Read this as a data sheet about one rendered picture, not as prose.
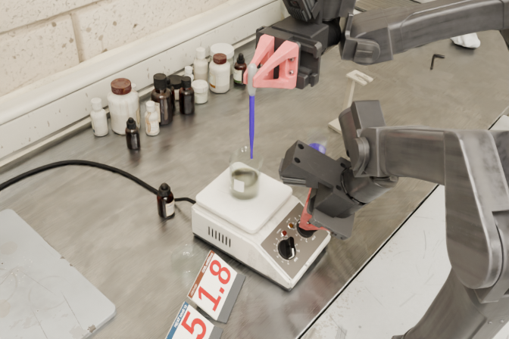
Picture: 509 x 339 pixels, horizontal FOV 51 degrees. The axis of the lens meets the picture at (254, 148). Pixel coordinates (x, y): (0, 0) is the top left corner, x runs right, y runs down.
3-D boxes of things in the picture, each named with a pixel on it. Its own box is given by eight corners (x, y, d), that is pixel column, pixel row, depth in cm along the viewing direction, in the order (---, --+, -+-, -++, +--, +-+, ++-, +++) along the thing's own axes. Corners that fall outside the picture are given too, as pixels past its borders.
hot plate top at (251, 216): (295, 192, 90) (295, 188, 89) (253, 236, 82) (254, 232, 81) (236, 163, 95) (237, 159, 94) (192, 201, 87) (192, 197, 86)
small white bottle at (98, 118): (111, 129, 113) (106, 97, 108) (104, 138, 111) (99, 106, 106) (97, 126, 113) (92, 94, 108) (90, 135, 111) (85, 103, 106)
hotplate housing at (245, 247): (330, 244, 92) (337, 210, 87) (289, 295, 83) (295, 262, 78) (226, 188, 101) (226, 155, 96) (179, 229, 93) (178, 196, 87)
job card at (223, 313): (245, 277, 86) (247, 260, 83) (226, 324, 79) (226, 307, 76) (210, 266, 87) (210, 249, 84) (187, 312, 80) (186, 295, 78)
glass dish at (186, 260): (181, 285, 84) (181, 277, 82) (164, 262, 87) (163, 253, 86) (211, 270, 86) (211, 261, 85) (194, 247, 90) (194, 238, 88)
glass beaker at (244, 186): (262, 205, 86) (265, 167, 81) (228, 206, 86) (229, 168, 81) (258, 179, 91) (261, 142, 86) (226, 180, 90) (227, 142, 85)
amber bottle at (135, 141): (138, 150, 108) (135, 122, 104) (125, 149, 108) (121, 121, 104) (142, 141, 110) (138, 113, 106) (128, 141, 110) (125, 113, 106)
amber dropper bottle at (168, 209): (155, 217, 95) (152, 188, 90) (160, 205, 97) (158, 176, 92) (172, 219, 94) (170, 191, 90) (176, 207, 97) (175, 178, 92)
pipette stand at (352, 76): (379, 129, 118) (391, 79, 110) (356, 144, 114) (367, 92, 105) (351, 113, 122) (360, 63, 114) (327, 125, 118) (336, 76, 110)
